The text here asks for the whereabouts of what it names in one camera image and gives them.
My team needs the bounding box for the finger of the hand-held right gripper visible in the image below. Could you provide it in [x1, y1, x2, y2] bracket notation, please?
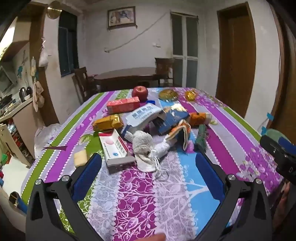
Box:
[260, 135, 296, 179]
[278, 137, 296, 154]

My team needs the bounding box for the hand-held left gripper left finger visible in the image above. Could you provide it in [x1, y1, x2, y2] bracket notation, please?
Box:
[25, 153, 103, 241]

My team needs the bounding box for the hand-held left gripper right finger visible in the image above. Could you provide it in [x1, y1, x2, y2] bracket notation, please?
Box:
[195, 152, 273, 241]

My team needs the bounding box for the trash bin with green bag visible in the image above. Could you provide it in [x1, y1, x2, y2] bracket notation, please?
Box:
[265, 128, 290, 142]

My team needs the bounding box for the white and pink box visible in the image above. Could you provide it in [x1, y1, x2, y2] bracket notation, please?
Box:
[98, 129, 136, 167]

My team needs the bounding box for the green wrapper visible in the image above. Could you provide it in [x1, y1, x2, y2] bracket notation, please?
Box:
[194, 124, 208, 152]

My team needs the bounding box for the orange and white paper packet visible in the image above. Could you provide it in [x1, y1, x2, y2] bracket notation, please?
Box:
[165, 119, 192, 151]

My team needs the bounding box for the gold packet box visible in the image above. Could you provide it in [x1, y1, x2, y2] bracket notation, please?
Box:
[92, 114, 125, 132]

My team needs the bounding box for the crushed orange paper cup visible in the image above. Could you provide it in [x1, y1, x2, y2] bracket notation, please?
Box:
[190, 112, 213, 127]

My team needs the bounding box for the grey knitted sock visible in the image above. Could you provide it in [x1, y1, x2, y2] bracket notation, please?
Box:
[132, 130, 160, 172]

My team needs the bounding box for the white and blue box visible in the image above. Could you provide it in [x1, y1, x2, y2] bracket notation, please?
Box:
[121, 103, 166, 141]

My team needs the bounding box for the person's right hand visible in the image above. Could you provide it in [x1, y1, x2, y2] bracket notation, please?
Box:
[273, 183, 292, 232]

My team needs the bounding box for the floral striped tablecloth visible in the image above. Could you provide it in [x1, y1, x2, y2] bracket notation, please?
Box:
[20, 87, 284, 241]

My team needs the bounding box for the white plastic bag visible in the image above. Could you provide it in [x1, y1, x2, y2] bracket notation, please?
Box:
[34, 123, 62, 159]

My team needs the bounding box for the white face mask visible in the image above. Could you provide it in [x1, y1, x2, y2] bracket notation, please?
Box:
[149, 137, 174, 180]

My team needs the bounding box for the panelled wooden door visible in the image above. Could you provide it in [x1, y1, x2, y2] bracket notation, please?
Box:
[269, 5, 296, 139]

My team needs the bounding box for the dark blue carton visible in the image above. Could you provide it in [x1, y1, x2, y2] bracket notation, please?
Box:
[153, 105, 191, 135]

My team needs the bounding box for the red carton box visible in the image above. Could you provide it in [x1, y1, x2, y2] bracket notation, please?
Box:
[106, 97, 141, 114]

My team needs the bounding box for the kitchen counter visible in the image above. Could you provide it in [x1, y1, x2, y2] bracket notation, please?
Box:
[0, 96, 44, 166]

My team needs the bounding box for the gold foil wrapper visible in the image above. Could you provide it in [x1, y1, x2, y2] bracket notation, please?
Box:
[185, 90, 199, 101]

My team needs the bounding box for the wooden chair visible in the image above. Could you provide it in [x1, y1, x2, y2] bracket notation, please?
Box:
[73, 67, 97, 102]
[154, 57, 175, 87]

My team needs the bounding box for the beige hanging cloth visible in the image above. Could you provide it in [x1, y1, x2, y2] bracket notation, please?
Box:
[32, 80, 45, 112]

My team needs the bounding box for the red apple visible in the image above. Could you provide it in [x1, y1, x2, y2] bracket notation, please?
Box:
[132, 86, 149, 102]

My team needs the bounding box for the plain wooden door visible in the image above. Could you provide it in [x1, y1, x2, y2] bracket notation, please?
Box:
[215, 2, 257, 118]

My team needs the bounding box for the electric kettle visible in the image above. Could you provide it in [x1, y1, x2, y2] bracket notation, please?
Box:
[18, 86, 33, 102]

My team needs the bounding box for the round wooden table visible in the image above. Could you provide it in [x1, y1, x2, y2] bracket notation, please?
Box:
[94, 67, 168, 91]

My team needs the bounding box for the white hanging bag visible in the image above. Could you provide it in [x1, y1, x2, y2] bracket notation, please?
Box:
[38, 37, 49, 67]

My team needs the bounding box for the dark window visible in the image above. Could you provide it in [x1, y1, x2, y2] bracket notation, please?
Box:
[58, 10, 80, 78]

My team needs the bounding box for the glass double door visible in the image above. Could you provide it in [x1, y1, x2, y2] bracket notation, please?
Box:
[171, 12, 199, 88]

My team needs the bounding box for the framed picture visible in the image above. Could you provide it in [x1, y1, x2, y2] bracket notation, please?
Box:
[107, 6, 136, 29]

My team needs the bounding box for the slanted wall cable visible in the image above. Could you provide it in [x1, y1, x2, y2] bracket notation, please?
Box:
[104, 11, 171, 52]

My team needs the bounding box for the wooden wall cabinet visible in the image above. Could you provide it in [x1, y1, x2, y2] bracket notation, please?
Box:
[0, 16, 30, 63]

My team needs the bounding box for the gold wall clock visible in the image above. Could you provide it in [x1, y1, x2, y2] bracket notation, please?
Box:
[47, 0, 63, 19]

